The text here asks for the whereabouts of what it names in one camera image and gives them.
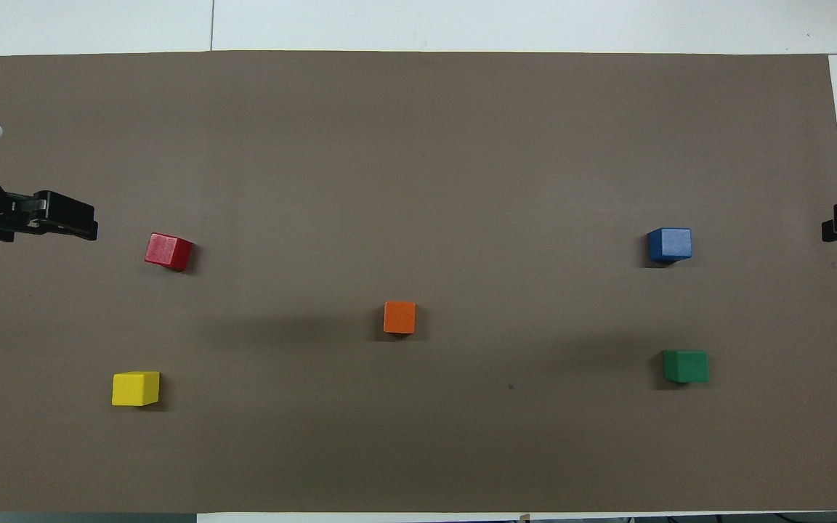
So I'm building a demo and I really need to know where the red wooden block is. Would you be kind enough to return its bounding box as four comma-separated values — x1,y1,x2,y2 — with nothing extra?
145,232,194,272

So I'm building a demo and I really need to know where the blue wooden block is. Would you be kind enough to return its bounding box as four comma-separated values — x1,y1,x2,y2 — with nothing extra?
647,227,692,263

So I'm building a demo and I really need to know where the yellow wooden block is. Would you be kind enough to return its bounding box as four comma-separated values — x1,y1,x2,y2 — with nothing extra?
112,371,161,407

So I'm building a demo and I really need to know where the green wooden block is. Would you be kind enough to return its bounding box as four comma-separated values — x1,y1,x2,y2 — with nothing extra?
663,350,709,384

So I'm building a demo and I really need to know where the orange wooden block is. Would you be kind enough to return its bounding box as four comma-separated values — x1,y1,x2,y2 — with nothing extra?
383,301,416,335

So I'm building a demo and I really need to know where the brown table mat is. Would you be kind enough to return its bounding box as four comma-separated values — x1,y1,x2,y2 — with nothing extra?
0,51,837,514

